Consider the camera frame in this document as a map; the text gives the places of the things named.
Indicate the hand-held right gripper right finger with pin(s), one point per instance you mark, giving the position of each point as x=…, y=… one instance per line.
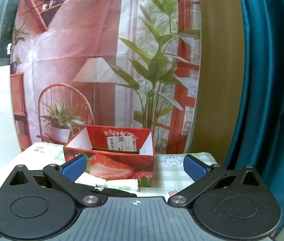
x=194, y=168

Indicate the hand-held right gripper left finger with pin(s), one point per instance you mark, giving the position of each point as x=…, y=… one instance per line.
x=73, y=167

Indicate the clear plastic packet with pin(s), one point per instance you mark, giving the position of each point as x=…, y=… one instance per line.
x=91, y=180

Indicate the red strawberry print cardboard box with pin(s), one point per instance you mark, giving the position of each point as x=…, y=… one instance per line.
x=111, y=166

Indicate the black sock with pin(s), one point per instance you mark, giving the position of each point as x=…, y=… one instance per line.
x=108, y=192

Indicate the white packet green print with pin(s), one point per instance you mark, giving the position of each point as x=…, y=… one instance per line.
x=122, y=184

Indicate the checked bunny print tablecloth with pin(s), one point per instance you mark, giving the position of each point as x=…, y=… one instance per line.
x=173, y=178

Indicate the teal curtain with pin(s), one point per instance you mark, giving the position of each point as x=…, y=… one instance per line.
x=269, y=80

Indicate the printed room scene wall cloth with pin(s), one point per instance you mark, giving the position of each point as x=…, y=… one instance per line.
x=81, y=42

